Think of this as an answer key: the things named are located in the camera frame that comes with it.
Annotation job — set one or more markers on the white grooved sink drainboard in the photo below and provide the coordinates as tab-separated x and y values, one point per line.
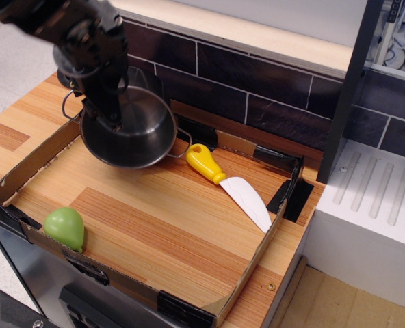
367	189

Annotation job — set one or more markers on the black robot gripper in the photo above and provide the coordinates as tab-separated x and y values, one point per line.
90	47

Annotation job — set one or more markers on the green toy pear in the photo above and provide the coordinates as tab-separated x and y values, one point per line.
66	226

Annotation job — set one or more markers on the yellow handled toy knife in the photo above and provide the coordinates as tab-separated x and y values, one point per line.
199	157

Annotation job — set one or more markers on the stainless steel pot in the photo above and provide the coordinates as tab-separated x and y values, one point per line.
145	130

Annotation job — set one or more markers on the cardboard fence with black tape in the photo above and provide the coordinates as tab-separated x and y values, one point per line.
161	241

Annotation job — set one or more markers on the dark grey vertical post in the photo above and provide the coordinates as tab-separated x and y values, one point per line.
348	90

